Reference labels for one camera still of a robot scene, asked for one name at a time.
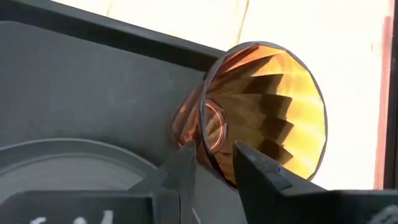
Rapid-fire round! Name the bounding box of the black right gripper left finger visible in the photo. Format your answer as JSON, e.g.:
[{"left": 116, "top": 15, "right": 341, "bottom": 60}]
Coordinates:
[{"left": 0, "top": 141, "right": 198, "bottom": 224}]

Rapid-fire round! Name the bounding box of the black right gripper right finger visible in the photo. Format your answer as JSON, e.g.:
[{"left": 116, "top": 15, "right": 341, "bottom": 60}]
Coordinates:
[{"left": 233, "top": 140, "right": 398, "bottom": 224}]

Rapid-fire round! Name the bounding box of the amber faceted glass cup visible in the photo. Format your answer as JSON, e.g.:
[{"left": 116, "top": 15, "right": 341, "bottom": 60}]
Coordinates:
[{"left": 169, "top": 40, "right": 328, "bottom": 190}]

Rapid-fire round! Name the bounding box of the dark grey round plate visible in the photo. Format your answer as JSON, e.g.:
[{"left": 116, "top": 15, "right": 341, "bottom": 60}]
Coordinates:
[{"left": 0, "top": 138, "right": 160, "bottom": 203}]

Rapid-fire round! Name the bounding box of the black plastic tray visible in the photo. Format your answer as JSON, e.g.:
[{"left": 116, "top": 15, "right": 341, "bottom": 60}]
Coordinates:
[{"left": 0, "top": 0, "right": 249, "bottom": 224}]

